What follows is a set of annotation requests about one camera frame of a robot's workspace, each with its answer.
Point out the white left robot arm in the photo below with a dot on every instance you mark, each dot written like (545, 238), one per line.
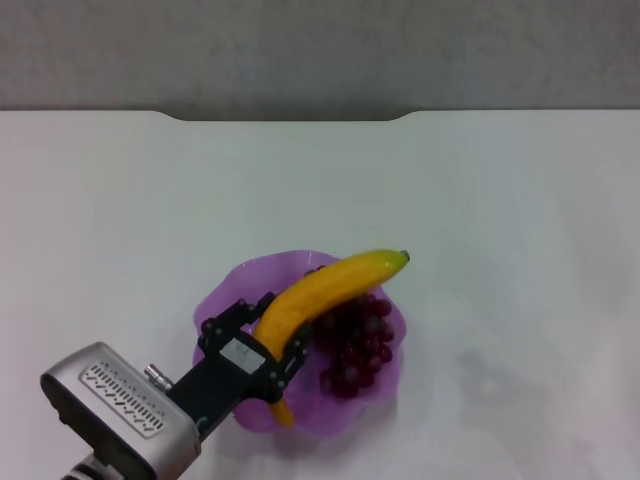
(85, 470)

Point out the dark red grape bunch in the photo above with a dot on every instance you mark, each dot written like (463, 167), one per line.
(360, 340)

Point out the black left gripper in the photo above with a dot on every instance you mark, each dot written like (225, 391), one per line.
(220, 385)

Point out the purple wavy plastic bowl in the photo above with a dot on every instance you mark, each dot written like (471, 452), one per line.
(225, 295)

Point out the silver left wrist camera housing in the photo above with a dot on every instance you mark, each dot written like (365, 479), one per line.
(115, 410)

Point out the yellow plastic banana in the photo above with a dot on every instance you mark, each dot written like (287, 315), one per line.
(320, 295)

